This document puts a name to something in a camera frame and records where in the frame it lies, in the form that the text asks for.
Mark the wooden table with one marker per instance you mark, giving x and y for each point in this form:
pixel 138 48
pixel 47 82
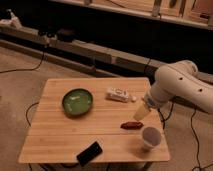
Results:
pixel 55 138

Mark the dark device on ledge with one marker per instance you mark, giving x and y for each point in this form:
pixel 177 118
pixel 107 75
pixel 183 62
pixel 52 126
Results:
pixel 66 35

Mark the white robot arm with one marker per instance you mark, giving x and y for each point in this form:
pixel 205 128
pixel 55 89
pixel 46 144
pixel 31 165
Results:
pixel 176 79

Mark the black rectangular phone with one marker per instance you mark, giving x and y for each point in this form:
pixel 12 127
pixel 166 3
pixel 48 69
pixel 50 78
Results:
pixel 89 154

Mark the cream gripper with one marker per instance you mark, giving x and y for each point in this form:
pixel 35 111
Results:
pixel 141 112

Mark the white rectangular box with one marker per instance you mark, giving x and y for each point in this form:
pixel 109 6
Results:
pixel 119 95

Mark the green ceramic bowl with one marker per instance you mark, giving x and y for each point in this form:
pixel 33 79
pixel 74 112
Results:
pixel 77 102

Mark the white object top left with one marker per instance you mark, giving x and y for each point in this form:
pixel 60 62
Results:
pixel 12 22

